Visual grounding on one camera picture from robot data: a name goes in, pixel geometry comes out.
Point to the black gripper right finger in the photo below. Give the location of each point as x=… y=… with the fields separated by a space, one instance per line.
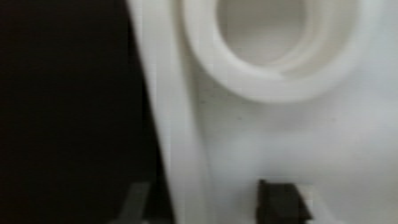
x=288 y=205

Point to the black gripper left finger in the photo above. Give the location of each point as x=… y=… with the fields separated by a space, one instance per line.
x=146 y=208

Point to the white square tabletop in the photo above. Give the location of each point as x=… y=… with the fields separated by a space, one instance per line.
x=271 y=73

